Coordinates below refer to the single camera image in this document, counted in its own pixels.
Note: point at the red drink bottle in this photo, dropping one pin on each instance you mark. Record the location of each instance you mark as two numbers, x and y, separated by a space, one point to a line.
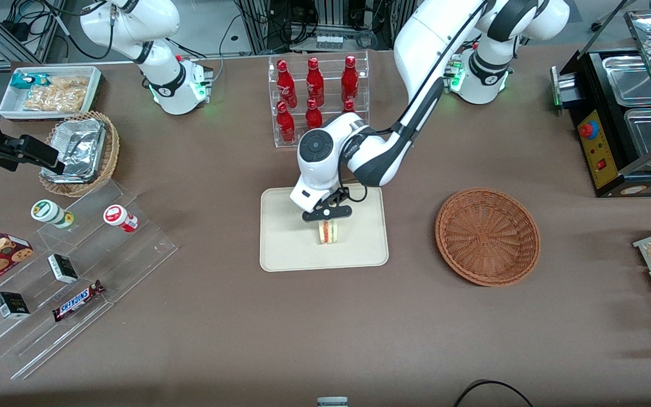
315 83
285 125
348 106
313 116
350 82
286 85

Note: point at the clear acrylic bottle rack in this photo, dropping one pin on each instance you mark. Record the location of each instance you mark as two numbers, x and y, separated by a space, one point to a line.
280 138

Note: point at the teal snack packet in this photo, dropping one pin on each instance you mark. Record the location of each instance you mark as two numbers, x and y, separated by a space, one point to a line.
27 79

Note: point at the Snickers chocolate bar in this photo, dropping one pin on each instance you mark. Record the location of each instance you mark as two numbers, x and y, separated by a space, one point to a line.
78 301

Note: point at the white power strip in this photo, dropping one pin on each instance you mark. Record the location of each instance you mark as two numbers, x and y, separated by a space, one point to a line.
329 41

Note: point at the aluminium foil container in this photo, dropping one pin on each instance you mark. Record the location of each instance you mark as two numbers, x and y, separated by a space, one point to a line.
79 148

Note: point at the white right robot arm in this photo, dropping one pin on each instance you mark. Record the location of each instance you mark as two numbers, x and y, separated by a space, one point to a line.
133 22

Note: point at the white rectangular snack bin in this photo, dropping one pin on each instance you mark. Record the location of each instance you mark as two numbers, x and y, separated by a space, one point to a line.
12 104

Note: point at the small black carton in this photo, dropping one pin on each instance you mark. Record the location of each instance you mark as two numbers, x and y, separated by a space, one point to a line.
63 268
12 305

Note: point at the red lid white cup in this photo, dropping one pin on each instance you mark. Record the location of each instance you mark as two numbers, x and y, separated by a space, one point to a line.
117 216

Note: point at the green lid white cup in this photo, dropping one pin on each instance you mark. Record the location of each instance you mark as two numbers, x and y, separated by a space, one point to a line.
48 212

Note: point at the black food warmer cabinet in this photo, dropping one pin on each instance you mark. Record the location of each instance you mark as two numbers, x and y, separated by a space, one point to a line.
605 169

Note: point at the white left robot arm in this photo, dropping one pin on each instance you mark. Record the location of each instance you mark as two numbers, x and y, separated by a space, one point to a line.
433 34

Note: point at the light wicker basket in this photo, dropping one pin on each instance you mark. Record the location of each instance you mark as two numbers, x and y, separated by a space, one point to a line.
109 158

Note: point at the clear acrylic stepped shelf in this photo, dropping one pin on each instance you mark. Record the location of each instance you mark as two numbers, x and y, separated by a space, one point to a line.
105 265

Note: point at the clear bag of crackers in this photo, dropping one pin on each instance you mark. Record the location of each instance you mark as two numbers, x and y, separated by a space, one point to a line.
60 95

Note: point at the brown wicker basket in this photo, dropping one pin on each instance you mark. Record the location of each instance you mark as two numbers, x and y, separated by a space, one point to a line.
487 237

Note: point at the small grey device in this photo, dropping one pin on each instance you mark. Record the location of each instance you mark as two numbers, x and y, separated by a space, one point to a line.
332 402

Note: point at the beige plastic serving tray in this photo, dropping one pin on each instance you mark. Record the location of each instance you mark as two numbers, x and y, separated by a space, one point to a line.
291 243

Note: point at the triangular sandwich wedge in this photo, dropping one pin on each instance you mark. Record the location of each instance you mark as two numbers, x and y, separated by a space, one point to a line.
328 233

